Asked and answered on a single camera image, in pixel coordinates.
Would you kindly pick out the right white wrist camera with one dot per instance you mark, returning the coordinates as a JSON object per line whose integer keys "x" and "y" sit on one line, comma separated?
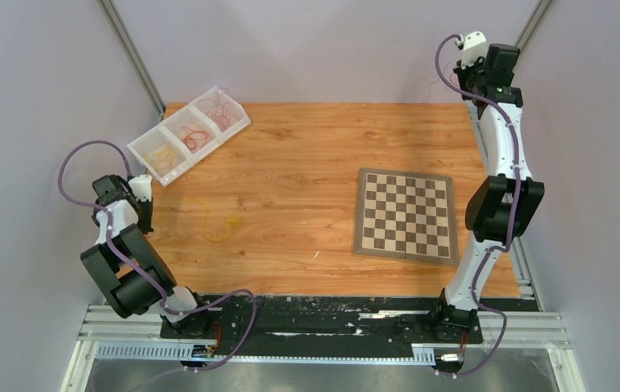
{"x": 472, "y": 47}

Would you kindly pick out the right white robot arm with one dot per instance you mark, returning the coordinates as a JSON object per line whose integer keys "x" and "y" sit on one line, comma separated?
{"x": 503, "y": 206}

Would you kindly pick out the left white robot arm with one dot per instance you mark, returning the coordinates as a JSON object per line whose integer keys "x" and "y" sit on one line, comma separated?
{"x": 126, "y": 268}

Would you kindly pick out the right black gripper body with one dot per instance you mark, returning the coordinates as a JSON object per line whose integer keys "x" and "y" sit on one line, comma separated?
{"x": 470, "y": 76}

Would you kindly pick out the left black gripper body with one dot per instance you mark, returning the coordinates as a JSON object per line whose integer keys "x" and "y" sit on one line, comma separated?
{"x": 145, "y": 216}

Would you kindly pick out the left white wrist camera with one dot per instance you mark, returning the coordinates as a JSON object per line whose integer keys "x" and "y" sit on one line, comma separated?
{"x": 141, "y": 188}

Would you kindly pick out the wooden chessboard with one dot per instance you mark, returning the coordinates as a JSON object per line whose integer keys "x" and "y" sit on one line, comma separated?
{"x": 406, "y": 216}

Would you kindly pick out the aluminium frame rail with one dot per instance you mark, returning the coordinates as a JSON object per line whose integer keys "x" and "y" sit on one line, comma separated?
{"x": 384, "y": 337}

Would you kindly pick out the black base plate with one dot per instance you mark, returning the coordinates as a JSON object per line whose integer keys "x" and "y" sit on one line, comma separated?
{"x": 295, "y": 312}

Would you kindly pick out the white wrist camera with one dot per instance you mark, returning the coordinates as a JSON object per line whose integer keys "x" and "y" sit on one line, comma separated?
{"x": 472, "y": 47}
{"x": 141, "y": 188}

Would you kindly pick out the white three-compartment tray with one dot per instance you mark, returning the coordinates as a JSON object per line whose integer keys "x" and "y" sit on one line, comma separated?
{"x": 187, "y": 137}

